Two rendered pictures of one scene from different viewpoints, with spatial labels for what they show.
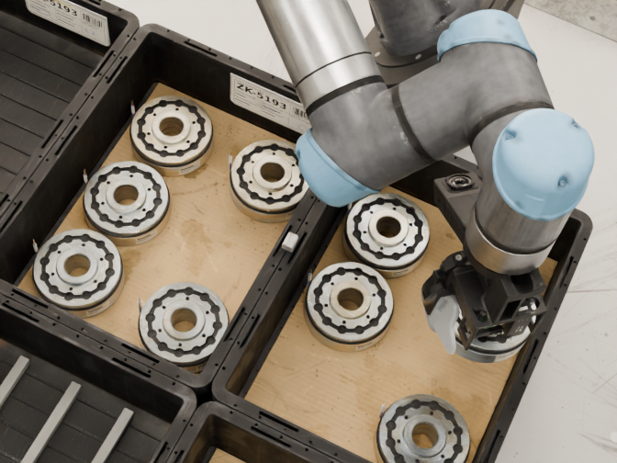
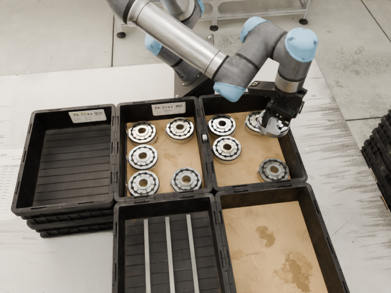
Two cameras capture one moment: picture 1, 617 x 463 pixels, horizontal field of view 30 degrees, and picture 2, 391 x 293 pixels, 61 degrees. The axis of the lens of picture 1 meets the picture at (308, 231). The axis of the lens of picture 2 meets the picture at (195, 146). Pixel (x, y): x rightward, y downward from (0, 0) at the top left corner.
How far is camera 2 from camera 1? 0.42 m
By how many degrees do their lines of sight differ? 15
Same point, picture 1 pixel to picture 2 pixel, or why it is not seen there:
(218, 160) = (160, 134)
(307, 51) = (205, 56)
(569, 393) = not seen: hidden behind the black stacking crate
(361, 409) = (249, 175)
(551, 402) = not seen: hidden behind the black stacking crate
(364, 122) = (235, 68)
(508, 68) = (270, 27)
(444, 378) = (264, 154)
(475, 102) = (267, 41)
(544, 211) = (310, 57)
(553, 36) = not seen: hidden behind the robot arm
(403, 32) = (190, 71)
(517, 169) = (301, 46)
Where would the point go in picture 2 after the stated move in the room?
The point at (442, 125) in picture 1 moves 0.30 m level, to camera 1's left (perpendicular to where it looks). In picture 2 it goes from (259, 54) to (147, 93)
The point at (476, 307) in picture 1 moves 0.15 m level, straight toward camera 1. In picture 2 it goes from (287, 110) to (304, 155)
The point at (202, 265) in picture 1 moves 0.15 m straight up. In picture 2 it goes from (177, 163) to (175, 139)
